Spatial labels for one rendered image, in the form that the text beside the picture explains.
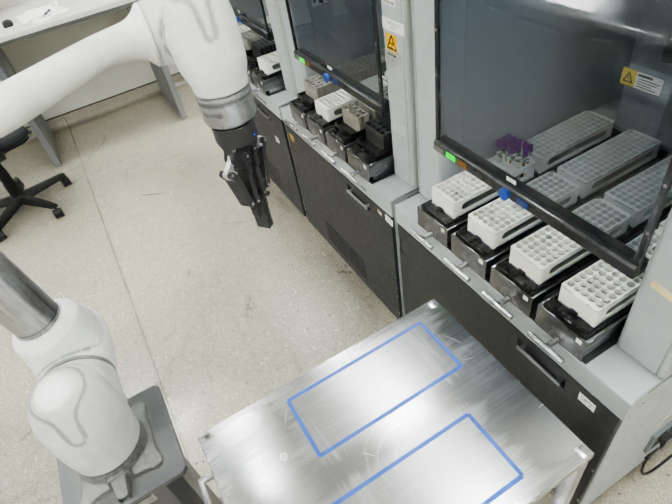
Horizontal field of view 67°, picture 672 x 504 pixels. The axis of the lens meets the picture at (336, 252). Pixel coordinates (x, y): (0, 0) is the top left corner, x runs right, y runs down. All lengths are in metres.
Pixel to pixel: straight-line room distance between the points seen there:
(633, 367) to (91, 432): 1.12
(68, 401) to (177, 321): 1.44
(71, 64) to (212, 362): 1.60
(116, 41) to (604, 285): 1.05
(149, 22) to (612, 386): 1.12
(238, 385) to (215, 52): 1.59
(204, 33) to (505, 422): 0.84
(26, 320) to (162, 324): 1.37
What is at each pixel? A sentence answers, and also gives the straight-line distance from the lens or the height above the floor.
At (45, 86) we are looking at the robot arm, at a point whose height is 1.48.
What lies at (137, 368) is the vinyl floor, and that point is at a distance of 2.42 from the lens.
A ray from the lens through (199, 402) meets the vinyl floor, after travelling 2.19.
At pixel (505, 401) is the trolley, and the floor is 0.82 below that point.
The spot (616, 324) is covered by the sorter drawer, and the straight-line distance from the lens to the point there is 1.25.
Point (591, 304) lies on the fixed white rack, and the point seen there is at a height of 0.86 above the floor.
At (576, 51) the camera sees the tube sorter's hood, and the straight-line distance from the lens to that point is 1.01.
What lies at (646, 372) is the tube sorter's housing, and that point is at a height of 0.73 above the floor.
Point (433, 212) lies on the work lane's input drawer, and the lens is 1.44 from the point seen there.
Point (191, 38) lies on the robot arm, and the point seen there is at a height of 1.50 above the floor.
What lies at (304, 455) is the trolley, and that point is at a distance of 1.03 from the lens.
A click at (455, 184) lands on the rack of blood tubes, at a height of 0.86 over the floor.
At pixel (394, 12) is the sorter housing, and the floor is 1.28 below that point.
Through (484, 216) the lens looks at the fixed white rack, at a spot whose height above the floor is 0.86.
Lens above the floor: 1.74
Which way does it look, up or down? 43 degrees down
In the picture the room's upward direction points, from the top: 11 degrees counter-clockwise
